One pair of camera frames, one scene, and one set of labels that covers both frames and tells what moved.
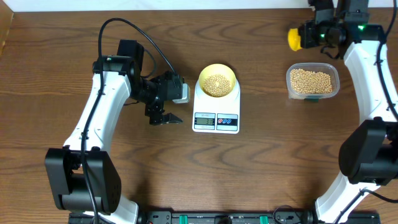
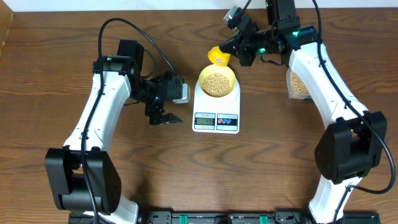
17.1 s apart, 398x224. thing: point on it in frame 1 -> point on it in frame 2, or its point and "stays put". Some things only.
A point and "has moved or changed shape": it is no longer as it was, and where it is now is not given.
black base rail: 231,218 stays put
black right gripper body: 312,35 -> 260,43
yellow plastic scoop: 294,40 has moved or changed shape
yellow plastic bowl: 217,80 stays put
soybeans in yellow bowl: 216,86 stays put
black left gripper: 153,110 stays put
